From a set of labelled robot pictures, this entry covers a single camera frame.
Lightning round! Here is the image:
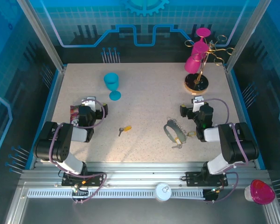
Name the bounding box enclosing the grey key holder with rings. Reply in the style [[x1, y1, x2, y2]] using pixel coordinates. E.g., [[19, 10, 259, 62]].
[[163, 116, 188, 143]]

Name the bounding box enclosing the key with yellow tag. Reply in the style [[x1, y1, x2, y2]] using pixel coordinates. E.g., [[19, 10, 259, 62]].
[[118, 126, 133, 137]]

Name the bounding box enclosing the purple snack bag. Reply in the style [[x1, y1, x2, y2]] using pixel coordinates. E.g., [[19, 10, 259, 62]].
[[70, 105, 81, 128]]

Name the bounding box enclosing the teal plastic goblet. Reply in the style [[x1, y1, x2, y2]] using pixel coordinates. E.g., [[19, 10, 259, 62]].
[[104, 72, 122, 101]]

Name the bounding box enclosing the pink plastic goblet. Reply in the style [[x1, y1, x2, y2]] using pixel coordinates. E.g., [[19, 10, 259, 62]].
[[184, 54, 203, 74], [191, 27, 211, 58]]

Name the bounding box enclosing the white round cylinder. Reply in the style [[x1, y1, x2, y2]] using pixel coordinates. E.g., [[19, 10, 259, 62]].
[[155, 182, 172, 202]]

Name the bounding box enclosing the pink cup outside table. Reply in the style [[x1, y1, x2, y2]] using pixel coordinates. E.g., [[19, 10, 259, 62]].
[[244, 179, 276, 205]]

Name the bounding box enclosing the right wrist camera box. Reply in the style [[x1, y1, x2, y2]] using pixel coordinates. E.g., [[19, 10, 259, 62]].
[[191, 95, 205, 112]]

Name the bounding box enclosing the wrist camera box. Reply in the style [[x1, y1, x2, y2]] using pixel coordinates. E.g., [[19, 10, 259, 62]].
[[191, 95, 205, 112], [81, 96, 97, 110]]

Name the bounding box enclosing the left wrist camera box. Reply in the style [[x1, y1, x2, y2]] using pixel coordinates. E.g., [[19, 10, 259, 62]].
[[81, 96, 97, 110]]

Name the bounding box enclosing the gold wire glass rack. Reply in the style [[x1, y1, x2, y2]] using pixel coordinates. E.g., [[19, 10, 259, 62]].
[[183, 35, 235, 95]]

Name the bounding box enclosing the aluminium side rail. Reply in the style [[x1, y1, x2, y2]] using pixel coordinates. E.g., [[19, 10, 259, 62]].
[[29, 66, 67, 170], [224, 66, 259, 170]]

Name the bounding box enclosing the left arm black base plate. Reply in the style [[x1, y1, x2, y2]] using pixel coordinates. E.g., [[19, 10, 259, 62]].
[[62, 172, 107, 187]]

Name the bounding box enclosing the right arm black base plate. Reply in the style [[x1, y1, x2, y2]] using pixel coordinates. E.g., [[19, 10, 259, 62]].
[[185, 171, 229, 187]]

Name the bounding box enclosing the aluminium mounting rail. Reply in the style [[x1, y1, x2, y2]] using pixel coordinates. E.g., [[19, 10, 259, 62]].
[[20, 162, 271, 187]]

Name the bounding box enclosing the white slotted cable duct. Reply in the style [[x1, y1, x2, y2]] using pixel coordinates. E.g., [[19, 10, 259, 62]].
[[27, 188, 206, 199]]

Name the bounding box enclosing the aluminium frame post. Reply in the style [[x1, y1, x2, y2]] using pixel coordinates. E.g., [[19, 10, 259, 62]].
[[224, 0, 268, 73], [16, 0, 66, 72]]

